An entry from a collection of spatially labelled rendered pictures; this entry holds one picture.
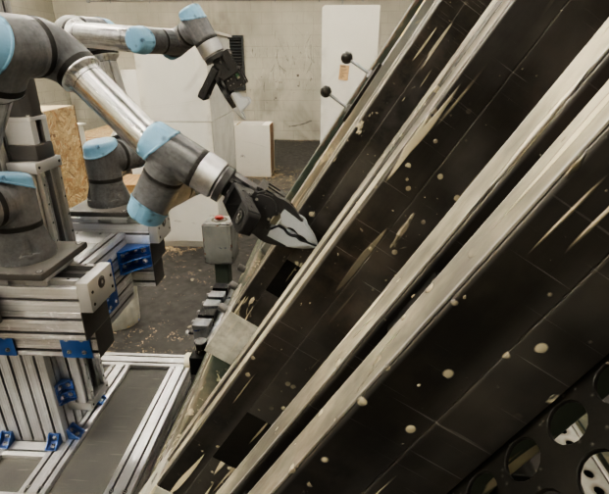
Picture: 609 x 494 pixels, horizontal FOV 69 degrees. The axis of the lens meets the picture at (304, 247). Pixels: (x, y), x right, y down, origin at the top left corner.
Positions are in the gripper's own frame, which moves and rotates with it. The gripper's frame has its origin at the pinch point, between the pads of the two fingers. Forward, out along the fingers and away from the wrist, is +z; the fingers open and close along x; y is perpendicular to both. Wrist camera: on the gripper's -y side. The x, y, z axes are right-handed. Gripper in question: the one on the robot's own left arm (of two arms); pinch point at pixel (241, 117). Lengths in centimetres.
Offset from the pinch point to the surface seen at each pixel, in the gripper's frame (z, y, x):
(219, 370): 44, -15, -72
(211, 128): -3, -77, 205
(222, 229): 33.5, -32.4, 11.9
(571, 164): 7, 43, -135
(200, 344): 48, -31, -48
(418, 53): 5, 49, -68
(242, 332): 39, -7, -69
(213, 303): 48, -35, -21
